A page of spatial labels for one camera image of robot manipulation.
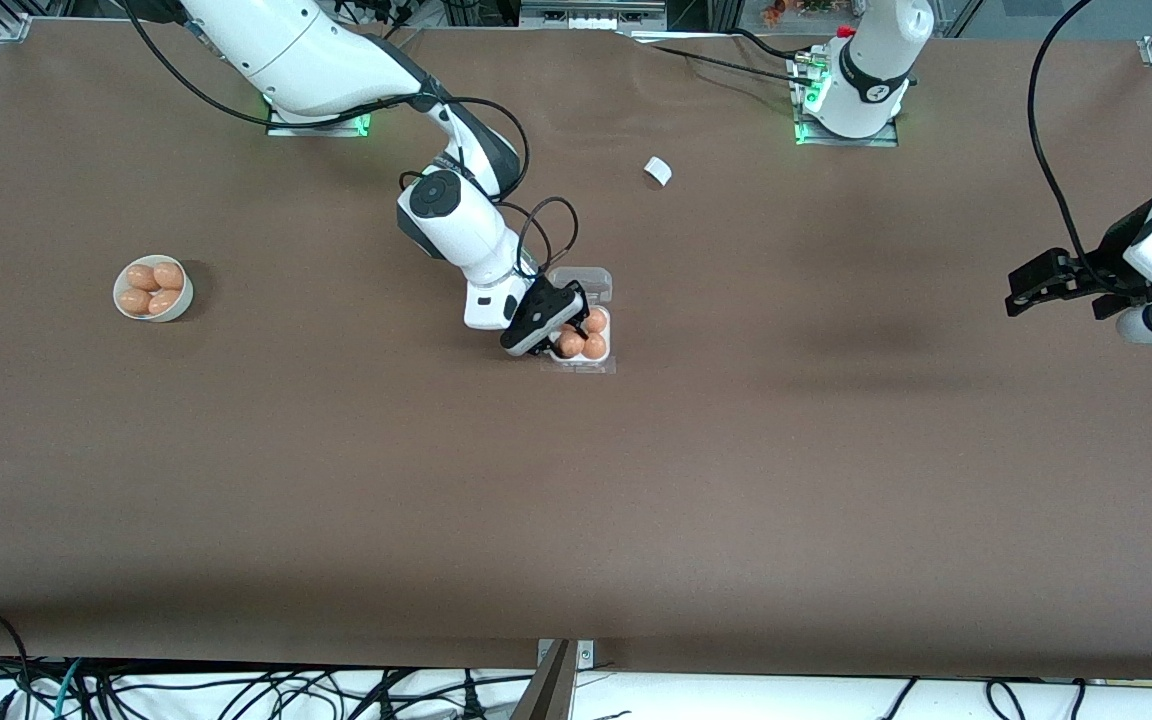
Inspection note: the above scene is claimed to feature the small metal bracket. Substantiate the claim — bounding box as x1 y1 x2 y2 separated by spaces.
536 640 597 671

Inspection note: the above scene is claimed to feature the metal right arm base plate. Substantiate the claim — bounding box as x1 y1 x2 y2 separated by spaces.
266 100 372 138

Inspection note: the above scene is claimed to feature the black cable on table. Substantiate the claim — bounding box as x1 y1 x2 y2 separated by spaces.
624 28 819 83

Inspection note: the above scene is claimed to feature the clear plastic egg box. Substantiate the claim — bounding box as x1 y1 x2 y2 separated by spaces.
539 265 619 377

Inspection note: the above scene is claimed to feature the grey metal device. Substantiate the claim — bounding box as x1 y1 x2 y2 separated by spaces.
519 0 669 33

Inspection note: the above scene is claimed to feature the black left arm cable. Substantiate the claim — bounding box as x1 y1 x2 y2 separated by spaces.
1028 0 1107 271

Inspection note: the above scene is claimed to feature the teal cable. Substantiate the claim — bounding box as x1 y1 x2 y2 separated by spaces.
54 658 85 720

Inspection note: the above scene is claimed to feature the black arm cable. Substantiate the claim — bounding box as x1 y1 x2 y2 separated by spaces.
121 0 580 283
1028 0 1107 271

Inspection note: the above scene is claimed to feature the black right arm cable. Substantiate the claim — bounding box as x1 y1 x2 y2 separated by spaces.
121 0 580 283

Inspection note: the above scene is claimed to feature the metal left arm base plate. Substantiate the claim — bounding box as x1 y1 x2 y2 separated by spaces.
794 50 899 148

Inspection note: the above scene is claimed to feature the white round bowl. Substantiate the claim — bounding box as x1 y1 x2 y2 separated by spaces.
113 255 195 323

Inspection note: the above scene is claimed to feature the black base cable bundle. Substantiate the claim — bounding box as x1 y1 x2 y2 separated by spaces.
336 0 427 41

